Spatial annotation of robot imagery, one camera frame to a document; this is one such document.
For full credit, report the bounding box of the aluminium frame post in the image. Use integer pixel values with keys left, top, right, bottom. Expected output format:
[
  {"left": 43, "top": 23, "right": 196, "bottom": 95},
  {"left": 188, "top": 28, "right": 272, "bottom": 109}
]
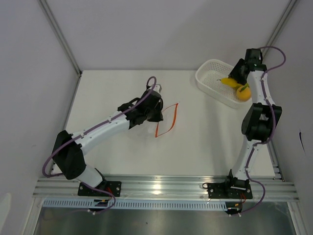
[
  {"left": 260, "top": 0, "right": 300, "bottom": 60},
  {"left": 37, "top": 0, "right": 82, "bottom": 76}
]

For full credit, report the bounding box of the white slotted cable duct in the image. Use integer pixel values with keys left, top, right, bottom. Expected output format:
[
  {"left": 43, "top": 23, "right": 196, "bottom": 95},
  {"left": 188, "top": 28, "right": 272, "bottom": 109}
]
[{"left": 43, "top": 198, "right": 227, "bottom": 211}]

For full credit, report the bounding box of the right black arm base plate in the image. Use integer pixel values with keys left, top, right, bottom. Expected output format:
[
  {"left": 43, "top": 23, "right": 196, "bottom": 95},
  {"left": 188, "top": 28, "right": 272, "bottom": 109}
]
[{"left": 202, "top": 182, "right": 253, "bottom": 199}]

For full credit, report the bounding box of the orange fruit with leaf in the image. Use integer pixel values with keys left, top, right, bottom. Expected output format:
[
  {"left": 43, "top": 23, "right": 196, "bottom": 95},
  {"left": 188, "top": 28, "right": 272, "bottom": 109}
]
[{"left": 236, "top": 86, "right": 251, "bottom": 101}]

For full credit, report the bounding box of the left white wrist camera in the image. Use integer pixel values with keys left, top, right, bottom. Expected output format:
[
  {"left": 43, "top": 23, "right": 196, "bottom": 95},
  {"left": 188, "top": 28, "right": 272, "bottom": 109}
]
[{"left": 147, "top": 84, "right": 162, "bottom": 94}]

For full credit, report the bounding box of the right aluminium frame post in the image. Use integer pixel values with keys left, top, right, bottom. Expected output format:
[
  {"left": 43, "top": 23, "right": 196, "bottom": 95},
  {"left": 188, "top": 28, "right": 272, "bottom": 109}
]
[{"left": 260, "top": 0, "right": 300, "bottom": 60}]

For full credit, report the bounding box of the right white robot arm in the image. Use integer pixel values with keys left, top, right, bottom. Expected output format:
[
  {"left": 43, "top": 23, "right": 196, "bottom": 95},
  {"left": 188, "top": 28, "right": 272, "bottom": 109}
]
[{"left": 223, "top": 48, "right": 282, "bottom": 198}]

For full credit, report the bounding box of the aluminium mounting rail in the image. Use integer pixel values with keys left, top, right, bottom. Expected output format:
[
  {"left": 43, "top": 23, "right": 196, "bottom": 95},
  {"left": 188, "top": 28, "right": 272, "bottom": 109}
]
[{"left": 32, "top": 175, "right": 299, "bottom": 202}]

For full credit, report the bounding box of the clear orange zip top bag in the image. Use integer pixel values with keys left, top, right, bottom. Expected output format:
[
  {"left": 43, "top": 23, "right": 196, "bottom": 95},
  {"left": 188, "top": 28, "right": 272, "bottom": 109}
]
[{"left": 143, "top": 102, "right": 179, "bottom": 138}]

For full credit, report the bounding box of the left aluminium frame post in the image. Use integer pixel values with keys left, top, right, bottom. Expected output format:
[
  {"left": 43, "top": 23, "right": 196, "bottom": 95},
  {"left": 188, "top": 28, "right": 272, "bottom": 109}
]
[{"left": 37, "top": 0, "right": 82, "bottom": 76}]

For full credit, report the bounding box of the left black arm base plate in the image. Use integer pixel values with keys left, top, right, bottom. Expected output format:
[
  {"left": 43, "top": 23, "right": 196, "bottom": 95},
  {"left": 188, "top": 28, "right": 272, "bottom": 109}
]
[{"left": 77, "top": 181, "right": 122, "bottom": 197}]

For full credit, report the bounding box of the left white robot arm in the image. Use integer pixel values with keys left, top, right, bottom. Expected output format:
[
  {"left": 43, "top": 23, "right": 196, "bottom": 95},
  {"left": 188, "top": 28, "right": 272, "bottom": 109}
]
[{"left": 52, "top": 84, "right": 163, "bottom": 196}]

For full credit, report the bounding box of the white perforated plastic basket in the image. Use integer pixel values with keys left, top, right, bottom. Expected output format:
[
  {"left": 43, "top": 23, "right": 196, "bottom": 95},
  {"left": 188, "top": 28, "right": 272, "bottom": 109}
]
[{"left": 195, "top": 59, "right": 252, "bottom": 109}]

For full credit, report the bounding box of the right side aluminium rail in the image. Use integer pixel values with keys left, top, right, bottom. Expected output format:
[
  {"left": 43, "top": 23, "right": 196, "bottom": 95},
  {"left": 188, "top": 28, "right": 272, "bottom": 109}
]
[{"left": 254, "top": 96, "right": 286, "bottom": 182}]

